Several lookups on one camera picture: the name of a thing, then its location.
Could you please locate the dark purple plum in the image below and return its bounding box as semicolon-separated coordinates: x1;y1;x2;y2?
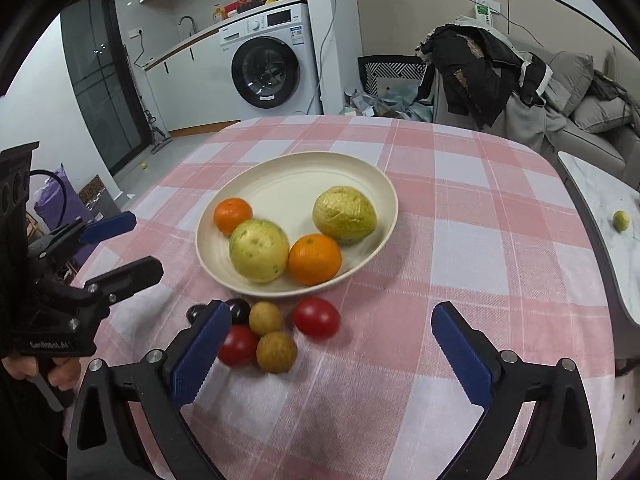
186;304;207;325
226;298;250;326

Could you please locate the red cherry tomato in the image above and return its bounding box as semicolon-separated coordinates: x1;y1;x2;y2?
217;325;259;367
293;297;341;339

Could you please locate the brown longan fruit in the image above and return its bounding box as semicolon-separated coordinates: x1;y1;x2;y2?
248;301;284;337
256;332;297;374

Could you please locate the person's left hand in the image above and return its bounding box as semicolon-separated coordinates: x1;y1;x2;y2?
2;354;81;391

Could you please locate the purple bag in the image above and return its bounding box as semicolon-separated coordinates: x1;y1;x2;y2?
34;164;97;266

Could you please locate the small orange mandarin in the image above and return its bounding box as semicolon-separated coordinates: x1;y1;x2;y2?
213;197;253;237

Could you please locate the dark glass door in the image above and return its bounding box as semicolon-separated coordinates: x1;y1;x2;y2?
60;0;152;174

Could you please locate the green-yellow guava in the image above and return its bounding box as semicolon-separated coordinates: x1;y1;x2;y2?
229;219;290;284

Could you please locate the white kitchen counter cabinet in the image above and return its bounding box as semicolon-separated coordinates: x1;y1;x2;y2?
146;34;240;131

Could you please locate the cream round plate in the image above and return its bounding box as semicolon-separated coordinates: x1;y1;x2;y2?
195;152;399;299

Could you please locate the large orange mandarin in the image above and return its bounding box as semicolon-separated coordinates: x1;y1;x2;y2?
288;234;343;286

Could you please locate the small green lime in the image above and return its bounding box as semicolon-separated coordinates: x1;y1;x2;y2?
612;210;631;233

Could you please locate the pink plaid tablecloth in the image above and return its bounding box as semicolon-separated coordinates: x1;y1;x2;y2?
79;116;614;479

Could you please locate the white washing machine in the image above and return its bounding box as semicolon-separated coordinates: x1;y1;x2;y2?
218;1;322;120

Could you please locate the white marble side table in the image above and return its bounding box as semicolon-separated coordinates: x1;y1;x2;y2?
559;152;640;325

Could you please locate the yellow wrinkled guava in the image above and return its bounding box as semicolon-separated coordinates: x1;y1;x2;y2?
312;186;378;245

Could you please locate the grey sofa cushion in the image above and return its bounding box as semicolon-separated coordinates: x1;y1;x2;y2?
572;96;632;134

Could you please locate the black patterned basket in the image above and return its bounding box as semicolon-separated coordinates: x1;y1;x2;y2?
358;54;426;98

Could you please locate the grey sofa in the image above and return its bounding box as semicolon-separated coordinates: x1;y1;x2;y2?
432;34;640;191

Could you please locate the pile of dark clothes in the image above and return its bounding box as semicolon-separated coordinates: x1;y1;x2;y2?
416;23;552;128

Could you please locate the black cable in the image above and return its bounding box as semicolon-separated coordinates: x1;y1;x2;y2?
28;168;68;231

